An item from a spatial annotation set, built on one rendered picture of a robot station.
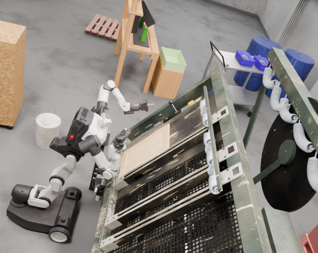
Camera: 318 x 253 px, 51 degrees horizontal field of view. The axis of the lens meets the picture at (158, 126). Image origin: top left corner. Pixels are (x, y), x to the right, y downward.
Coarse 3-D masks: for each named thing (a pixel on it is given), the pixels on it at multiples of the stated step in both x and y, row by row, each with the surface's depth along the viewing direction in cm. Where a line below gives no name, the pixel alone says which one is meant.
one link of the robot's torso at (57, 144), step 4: (52, 140) 295; (56, 140) 287; (60, 140) 290; (64, 140) 289; (52, 144) 285; (56, 144) 286; (60, 144) 285; (64, 144) 285; (68, 144) 285; (52, 148) 287; (56, 148) 286; (60, 148) 286; (64, 148) 285; (68, 148) 285; (72, 148) 285; (60, 152) 289; (64, 152) 289; (76, 152) 288; (80, 152) 288; (80, 156) 295
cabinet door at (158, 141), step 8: (160, 128) 308; (168, 128) 298; (152, 136) 308; (160, 136) 298; (168, 136) 289; (136, 144) 319; (144, 144) 309; (152, 144) 298; (160, 144) 289; (168, 144) 280; (128, 152) 319; (136, 152) 309; (144, 152) 298; (152, 152) 289; (160, 152) 280; (128, 160) 309; (136, 160) 298; (144, 160) 289; (128, 168) 299; (120, 176) 298
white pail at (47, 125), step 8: (40, 120) 408; (48, 120) 412; (56, 120) 416; (40, 128) 403; (48, 128) 401; (56, 128) 409; (40, 136) 411; (48, 136) 410; (56, 136) 420; (40, 144) 419; (48, 144) 419
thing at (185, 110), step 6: (198, 102) 290; (186, 108) 294; (192, 108) 294; (180, 114) 298; (168, 120) 303; (174, 120) 302; (156, 126) 310; (162, 126) 307; (150, 132) 311; (138, 138) 320; (144, 138) 316; (132, 144) 321
